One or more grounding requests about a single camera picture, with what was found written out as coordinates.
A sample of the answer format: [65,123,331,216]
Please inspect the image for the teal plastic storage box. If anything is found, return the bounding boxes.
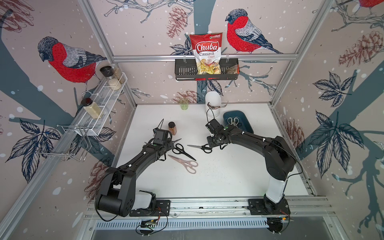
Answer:
[223,111,254,134]

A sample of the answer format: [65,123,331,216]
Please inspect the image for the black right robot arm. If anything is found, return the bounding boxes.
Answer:
[206,119,296,204]

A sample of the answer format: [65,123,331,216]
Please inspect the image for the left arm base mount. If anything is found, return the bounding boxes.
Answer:
[129,200,171,217]

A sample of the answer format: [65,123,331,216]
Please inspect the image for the glass jar behind on shelf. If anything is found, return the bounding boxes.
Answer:
[111,64,125,84]

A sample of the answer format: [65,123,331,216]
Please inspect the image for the wire rack hooks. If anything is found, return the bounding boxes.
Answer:
[35,125,92,163]

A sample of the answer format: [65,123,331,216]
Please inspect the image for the black-lid spice jar on shelf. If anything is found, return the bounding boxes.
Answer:
[100,66,122,91]

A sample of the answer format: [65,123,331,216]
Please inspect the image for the yellow spice jar on shelf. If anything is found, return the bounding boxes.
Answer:
[81,98,102,119]

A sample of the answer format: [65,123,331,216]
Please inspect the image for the green glass cup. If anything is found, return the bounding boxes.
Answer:
[179,98,189,111]

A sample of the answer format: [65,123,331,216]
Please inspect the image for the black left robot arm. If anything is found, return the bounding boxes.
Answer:
[94,128,175,217]

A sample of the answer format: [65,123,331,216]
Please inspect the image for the large black scissors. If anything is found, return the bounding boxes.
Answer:
[172,144,196,161]

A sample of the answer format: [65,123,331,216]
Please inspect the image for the red Chuba chips bag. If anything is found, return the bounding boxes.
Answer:
[190,33,223,75]

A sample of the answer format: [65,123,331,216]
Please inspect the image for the black wall basket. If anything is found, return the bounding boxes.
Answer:
[175,59,240,81]

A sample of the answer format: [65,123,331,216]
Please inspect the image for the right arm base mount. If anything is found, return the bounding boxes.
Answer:
[247,195,291,216]

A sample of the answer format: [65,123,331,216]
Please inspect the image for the white cylindrical utensil holder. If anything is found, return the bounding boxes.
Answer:
[205,91,222,118]

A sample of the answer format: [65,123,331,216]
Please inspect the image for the circuit board with wires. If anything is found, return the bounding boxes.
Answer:
[135,220,169,237]

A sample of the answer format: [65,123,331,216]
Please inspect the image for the red pepper spice jar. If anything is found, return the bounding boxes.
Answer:
[168,122,177,136]

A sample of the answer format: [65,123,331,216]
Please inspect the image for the pink kitchen scissors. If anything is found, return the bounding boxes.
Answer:
[168,155,199,174]

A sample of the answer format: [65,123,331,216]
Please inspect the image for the white wire wall shelf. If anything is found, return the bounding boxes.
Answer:
[63,73,128,136]

